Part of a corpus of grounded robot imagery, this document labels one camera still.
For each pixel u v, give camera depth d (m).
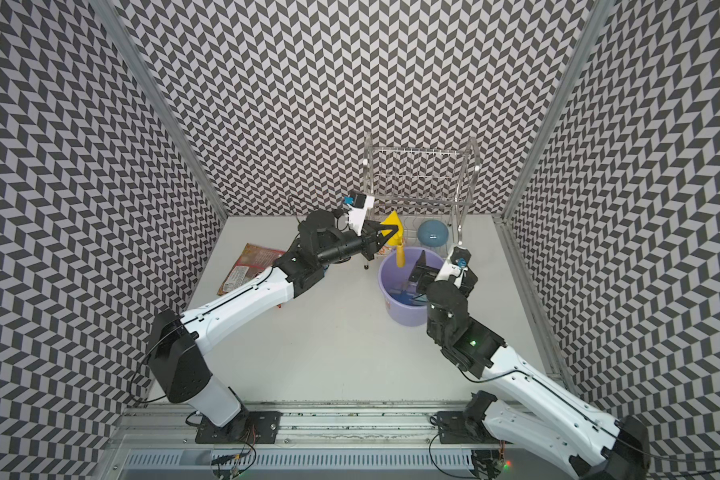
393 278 0.83
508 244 1.13
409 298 0.94
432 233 1.03
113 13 0.72
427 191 1.12
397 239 0.70
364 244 0.63
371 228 0.64
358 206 0.61
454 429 0.72
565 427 0.41
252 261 1.02
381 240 0.67
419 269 0.63
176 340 0.45
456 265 0.57
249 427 0.70
